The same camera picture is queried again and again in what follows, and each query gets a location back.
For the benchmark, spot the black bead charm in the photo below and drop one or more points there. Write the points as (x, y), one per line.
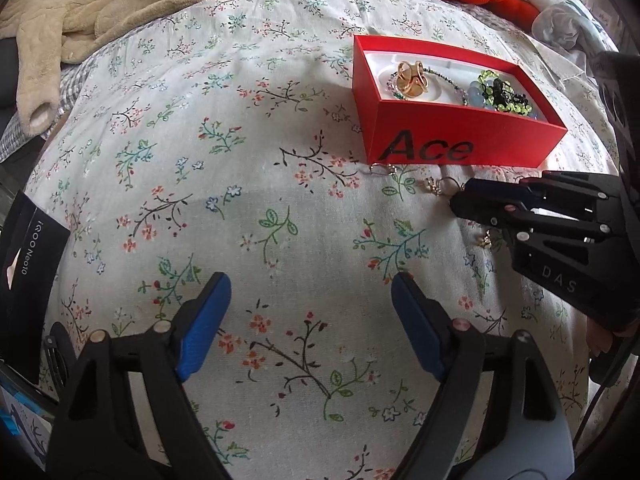
(500, 91)

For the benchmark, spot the small gold earring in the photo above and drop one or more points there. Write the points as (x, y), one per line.
(484, 240)

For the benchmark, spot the person's right hand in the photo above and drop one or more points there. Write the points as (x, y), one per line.
(600, 340)

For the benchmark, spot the grey cloth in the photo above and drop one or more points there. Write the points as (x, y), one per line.
(565, 20)

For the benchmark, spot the red cardboard box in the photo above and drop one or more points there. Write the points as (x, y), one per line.
(380, 130)

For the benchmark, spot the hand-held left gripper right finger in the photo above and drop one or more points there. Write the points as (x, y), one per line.
(415, 325)

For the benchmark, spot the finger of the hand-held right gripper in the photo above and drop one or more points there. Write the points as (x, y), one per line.
(480, 210)
(560, 187)

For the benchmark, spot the floral bedsheet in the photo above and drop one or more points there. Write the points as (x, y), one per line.
(225, 185)

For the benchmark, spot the black phone box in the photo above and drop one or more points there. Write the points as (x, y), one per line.
(25, 260)

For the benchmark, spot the beige fleece garment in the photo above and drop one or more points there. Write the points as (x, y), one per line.
(100, 5)

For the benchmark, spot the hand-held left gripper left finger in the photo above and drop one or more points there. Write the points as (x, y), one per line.
(205, 330)

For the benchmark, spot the white deer print box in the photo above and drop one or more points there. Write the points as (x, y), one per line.
(30, 430)

